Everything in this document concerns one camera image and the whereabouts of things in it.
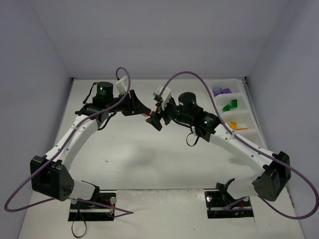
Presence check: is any green lego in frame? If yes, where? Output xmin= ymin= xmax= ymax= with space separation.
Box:
xmin=222 ymin=104 xmax=232 ymax=112
xmin=230 ymin=99 xmax=238 ymax=108

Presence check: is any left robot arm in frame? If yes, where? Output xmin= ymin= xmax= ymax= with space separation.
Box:
xmin=30 ymin=77 xmax=151 ymax=201

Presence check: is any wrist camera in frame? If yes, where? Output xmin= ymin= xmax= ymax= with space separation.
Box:
xmin=153 ymin=85 xmax=171 ymax=110
xmin=116 ymin=76 xmax=129 ymax=95

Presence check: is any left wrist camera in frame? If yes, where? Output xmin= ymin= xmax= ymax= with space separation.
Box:
xmin=116 ymin=76 xmax=129 ymax=95

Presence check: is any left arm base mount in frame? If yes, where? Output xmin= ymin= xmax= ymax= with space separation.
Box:
xmin=67 ymin=190 xmax=118 ymax=222

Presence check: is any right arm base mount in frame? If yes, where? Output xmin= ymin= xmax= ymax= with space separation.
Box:
xmin=204 ymin=178 xmax=254 ymax=219

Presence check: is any purple oval lego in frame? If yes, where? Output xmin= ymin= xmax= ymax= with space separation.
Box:
xmin=212 ymin=87 xmax=223 ymax=97

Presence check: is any small red lego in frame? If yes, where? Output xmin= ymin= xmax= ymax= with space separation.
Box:
xmin=142 ymin=109 xmax=152 ymax=117

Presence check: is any purple square lego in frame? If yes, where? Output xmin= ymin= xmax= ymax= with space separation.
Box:
xmin=219 ymin=88 xmax=232 ymax=95

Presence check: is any clear container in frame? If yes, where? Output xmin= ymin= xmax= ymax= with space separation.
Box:
xmin=209 ymin=79 xmax=259 ymax=142

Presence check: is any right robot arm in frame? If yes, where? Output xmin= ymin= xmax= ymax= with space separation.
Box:
xmin=146 ymin=92 xmax=291 ymax=202

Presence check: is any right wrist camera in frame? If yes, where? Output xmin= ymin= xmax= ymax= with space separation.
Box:
xmin=153 ymin=85 xmax=171 ymax=110

